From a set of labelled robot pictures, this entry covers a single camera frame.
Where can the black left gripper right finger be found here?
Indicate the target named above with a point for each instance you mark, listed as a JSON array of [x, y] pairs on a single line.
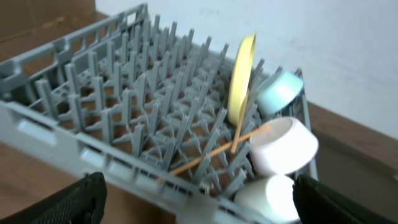
[[318, 204]]

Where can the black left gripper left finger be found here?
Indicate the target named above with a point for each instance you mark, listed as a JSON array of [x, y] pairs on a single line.
[[81, 202]]

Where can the cream plastic cup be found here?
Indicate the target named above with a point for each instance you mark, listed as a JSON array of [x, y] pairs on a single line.
[[272, 197]]

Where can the wooden chopstick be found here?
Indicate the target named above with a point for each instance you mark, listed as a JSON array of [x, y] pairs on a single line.
[[215, 152], [239, 126]]

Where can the light blue plastic bowl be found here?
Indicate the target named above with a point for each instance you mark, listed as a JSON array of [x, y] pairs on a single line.
[[277, 91]]

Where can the yellow plastic plate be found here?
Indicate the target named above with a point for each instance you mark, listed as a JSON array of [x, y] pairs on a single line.
[[240, 77]]

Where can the dark brown serving tray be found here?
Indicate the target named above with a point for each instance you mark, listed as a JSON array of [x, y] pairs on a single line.
[[358, 178]]

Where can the grey plastic dish rack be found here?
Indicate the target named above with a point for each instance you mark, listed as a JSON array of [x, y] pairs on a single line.
[[144, 107]]

